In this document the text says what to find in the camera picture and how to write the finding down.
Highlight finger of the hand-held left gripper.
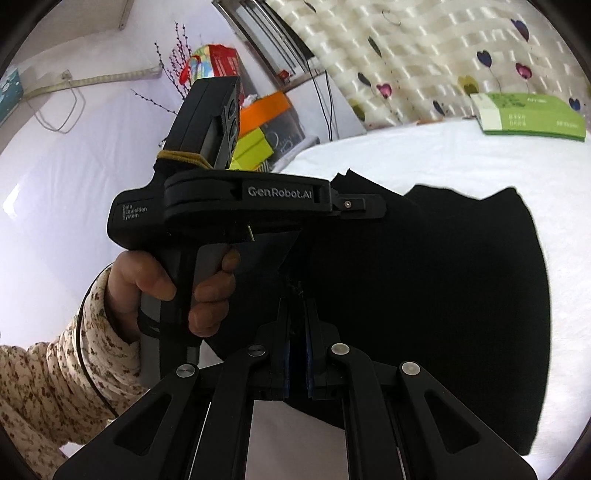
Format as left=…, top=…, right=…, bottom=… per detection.
left=330, top=186, right=385, bottom=221

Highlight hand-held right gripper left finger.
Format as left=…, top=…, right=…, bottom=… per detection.
left=53, top=298, right=296, bottom=480

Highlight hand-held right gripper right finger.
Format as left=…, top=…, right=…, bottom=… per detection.
left=302, top=298, right=539, bottom=480

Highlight black pants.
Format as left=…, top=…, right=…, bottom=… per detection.
left=203, top=168, right=552, bottom=455

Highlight person's left forearm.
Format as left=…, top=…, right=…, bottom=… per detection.
left=0, top=263, right=153, bottom=476

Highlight person's left hand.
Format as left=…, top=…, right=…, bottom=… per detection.
left=107, top=247, right=241, bottom=344

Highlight lime green box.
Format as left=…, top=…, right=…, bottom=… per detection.
left=228, top=127, right=273, bottom=172

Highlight white towel table cover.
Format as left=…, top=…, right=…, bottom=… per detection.
left=203, top=117, right=591, bottom=480

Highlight orange lidded clear storage box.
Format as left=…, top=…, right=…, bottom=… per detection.
left=238, top=91, right=309, bottom=160

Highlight colourful cartoon print bag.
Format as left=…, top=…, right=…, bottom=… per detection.
left=180, top=44, right=241, bottom=88

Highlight purple decorative branches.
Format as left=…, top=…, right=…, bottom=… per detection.
left=131, top=21, right=195, bottom=116

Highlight heart print striped curtain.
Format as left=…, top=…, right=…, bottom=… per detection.
left=265, top=0, right=591, bottom=127

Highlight flat green box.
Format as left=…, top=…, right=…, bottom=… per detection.
left=470, top=91, right=587, bottom=141

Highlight teal box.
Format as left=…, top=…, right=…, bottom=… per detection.
left=0, top=67, right=25, bottom=126

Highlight black hanging cables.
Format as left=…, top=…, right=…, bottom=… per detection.
left=307, top=51, right=335, bottom=141

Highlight white corrugated wall pipe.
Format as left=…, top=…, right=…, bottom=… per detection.
left=21, top=62, right=165, bottom=134

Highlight window frame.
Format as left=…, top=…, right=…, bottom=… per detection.
left=212, top=0, right=324, bottom=86

